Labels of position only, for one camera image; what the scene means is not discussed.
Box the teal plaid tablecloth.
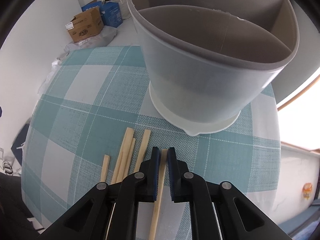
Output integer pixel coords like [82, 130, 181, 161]
[22, 46, 280, 228]

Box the white grey utensil holder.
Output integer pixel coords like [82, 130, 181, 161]
[127, 0, 299, 136]

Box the grey plastic parcel bag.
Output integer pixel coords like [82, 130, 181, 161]
[64, 25, 117, 52]

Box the brown cardboard box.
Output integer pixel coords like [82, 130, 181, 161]
[65, 7, 104, 43]

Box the blue cardboard box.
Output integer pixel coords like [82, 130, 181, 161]
[81, 1, 123, 28]

